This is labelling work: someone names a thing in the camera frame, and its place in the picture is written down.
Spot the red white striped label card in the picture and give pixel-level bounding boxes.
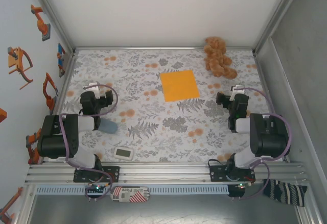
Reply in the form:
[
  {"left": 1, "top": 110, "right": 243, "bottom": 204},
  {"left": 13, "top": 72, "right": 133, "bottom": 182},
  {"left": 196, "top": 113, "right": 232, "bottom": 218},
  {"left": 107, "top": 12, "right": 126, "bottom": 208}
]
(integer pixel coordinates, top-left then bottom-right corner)
[{"left": 109, "top": 186, "right": 150, "bottom": 204}]

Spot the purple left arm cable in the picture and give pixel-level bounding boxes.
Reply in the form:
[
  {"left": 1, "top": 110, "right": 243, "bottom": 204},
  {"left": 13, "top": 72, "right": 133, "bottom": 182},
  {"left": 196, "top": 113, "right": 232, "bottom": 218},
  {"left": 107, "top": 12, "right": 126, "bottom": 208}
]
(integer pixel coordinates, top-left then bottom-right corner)
[{"left": 59, "top": 84, "right": 119, "bottom": 202}]

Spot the blue sponge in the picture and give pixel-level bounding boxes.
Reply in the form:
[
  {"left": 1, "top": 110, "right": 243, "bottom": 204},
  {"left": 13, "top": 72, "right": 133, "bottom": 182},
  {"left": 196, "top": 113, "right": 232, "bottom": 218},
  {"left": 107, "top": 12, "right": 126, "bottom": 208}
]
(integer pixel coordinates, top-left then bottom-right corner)
[{"left": 99, "top": 118, "right": 119, "bottom": 135}]

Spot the black white striped sock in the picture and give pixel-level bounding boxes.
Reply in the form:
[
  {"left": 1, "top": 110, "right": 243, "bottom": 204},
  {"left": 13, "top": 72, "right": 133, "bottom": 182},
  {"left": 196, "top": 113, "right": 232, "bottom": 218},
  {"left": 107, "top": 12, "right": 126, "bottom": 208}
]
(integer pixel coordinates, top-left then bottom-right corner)
[{"left": 262, "top": 179, "right": 309, "bottom": 208}]

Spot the white slotted cable duct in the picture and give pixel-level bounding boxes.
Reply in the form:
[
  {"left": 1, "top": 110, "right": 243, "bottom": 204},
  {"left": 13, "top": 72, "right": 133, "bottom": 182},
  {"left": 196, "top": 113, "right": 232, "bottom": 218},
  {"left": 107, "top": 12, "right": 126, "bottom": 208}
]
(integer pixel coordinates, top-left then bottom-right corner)
[{"left": 35, "top": 185, "right": 229, "bottom": 194}]

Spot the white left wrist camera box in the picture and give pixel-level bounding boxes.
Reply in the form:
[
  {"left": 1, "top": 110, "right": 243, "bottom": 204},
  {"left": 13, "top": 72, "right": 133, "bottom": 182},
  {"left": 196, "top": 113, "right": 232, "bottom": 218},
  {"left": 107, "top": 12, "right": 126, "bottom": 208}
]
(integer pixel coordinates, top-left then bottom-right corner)
[{"left": 86, "top": 82, "right": 101, "bottom": 98}]

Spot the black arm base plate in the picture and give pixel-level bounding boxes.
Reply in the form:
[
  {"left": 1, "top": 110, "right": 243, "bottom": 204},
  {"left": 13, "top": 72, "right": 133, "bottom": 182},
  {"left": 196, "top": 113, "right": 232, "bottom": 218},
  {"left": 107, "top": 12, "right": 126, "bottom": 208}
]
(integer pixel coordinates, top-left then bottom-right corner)
[
  {"left": 208, "top": 164, "right": 256, "bottom": 183},
  {"left": 73, "top": 166, "right": 121, "bottom": 183}
]

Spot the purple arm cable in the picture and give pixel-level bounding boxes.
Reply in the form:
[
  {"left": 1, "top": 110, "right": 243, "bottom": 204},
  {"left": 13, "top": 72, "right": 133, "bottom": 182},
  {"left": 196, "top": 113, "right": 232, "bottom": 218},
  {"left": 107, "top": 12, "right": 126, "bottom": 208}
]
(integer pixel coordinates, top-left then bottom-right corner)
[
  {"left": 231, "top": 87, "right": 292, "bottom": 201},
  {"left": 59, "top": 84, "right": 119, "bottom": 202}
]

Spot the floral patterned table mat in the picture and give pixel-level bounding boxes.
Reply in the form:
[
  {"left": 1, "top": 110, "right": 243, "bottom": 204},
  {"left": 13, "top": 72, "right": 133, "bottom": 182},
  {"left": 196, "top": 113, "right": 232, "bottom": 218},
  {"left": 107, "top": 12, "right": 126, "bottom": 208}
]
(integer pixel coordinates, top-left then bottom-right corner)
[{"left": 48, "top": 49, "right": 287, "bottom": 163}]

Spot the brown teddy bear plush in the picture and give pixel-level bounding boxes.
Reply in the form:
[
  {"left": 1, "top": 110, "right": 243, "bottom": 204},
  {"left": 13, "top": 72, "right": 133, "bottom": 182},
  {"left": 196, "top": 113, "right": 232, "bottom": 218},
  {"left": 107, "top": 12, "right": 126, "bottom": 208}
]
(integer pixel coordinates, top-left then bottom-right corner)
[{"left": 203, "top": 36, "right": 238, "bottom": 79}]

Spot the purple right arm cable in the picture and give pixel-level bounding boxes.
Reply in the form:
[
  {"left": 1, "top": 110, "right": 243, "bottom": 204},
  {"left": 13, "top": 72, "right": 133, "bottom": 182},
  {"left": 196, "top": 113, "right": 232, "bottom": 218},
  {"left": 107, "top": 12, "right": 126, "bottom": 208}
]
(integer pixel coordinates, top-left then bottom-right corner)
[{"left": 231, "top": 87, "right": 292, "bottom": 201}]

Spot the blue orange wall sticker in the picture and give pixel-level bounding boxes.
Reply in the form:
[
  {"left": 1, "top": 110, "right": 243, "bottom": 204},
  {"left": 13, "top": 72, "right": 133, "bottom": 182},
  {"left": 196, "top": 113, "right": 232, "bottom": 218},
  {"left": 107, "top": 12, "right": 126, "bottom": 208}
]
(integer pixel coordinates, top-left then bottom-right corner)
[{"left": 56, "top": 42, "right": 67, "bottom": 78}]

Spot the aluminium frame post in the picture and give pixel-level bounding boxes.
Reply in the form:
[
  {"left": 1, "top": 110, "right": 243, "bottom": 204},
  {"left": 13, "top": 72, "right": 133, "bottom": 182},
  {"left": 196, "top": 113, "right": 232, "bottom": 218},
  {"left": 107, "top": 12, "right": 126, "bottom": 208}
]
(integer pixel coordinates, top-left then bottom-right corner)
[
  {"left": 30, "top": 0, "right": 77, "bottom": 55},
  {"left": 252, "top": 0, "right": 307, "bottom": 55}
]

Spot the white digital timer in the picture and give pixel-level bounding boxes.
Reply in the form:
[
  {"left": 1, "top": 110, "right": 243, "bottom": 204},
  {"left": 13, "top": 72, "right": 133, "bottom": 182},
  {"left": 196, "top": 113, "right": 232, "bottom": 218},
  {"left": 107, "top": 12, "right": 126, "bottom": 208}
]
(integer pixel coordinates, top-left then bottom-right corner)
[{"left": 113, "top": 146, "right": 135, "bottom": 161}]

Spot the black controller board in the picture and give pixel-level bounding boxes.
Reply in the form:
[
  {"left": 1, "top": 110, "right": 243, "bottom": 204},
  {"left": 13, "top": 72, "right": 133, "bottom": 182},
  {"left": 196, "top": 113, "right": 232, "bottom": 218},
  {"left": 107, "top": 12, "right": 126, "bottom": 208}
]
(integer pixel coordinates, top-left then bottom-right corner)
[
  {"left": 228, "top": 182, "right": 250, "bottom": 198},
  {"left": 85, "top": 183, "right": 106, "bottom": 193}
]

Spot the thin aluminium frame rail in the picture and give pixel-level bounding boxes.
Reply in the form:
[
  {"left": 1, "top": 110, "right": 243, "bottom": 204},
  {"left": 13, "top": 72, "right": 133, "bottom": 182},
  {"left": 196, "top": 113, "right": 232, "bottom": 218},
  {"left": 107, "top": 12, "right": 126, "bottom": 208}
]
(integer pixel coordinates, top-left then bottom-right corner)
[{"left": 75, "top": 46, "right": 255, "bottom": 52}]

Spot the orange claw sticker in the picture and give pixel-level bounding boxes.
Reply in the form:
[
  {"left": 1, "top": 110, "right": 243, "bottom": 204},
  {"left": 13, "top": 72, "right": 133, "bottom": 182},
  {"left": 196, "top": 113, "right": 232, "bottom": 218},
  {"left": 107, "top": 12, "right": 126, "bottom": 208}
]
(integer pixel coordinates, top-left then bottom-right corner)
[{"left": 7, "top": 46, "right": 34, "bottom": 90}]

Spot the wide aluminium extrusion rail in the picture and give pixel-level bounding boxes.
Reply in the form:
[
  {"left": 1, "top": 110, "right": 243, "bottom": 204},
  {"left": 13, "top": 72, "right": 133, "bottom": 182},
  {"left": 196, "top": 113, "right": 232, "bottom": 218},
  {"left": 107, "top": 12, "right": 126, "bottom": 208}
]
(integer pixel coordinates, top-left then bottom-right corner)
[{"left": 24, "top": 161, "right": 310, "bottom": 184}]

